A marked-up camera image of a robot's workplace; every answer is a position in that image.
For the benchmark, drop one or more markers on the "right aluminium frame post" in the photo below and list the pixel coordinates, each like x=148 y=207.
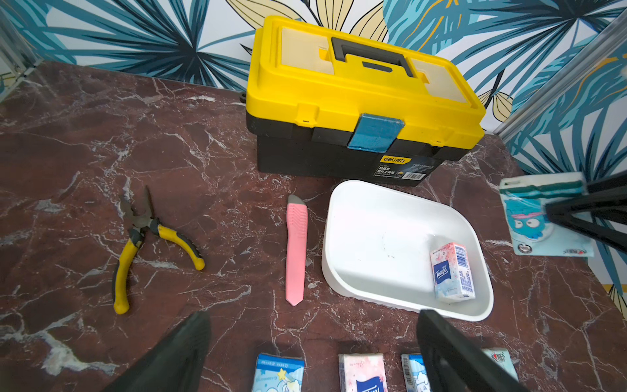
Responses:
x=561 y=74

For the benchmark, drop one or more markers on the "blue white tissue pack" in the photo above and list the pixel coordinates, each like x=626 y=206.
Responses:
x=415 y=375

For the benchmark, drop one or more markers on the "white plastic storage box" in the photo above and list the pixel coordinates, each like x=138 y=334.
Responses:
x=377 y=245

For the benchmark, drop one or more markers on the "teal cartoon tissue pack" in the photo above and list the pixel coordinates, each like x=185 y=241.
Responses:
x=502 y=357

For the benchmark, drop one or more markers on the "light blue cartoon tissue pack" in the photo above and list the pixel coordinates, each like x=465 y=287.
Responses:
x=278 y=374

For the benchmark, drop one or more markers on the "pink tempo tissue pack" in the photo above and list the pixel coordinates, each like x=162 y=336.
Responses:
x=452 y=275
x=362 y=372

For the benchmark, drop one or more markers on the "pink utility knife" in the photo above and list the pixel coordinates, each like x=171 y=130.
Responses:
x=297 y=231

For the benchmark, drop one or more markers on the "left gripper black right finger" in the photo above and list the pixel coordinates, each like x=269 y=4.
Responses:
x=454 y=363

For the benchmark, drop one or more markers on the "yellow black toolbox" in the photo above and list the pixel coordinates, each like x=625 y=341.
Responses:
x=329 y=104

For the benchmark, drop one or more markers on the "teal green tissue pack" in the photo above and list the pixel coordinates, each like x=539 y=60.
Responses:
x=524 y=199

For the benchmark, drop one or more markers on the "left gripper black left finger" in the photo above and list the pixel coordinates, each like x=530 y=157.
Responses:
x=175 y=363

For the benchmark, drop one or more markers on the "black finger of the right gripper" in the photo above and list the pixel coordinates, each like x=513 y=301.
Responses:
x=591 y=214

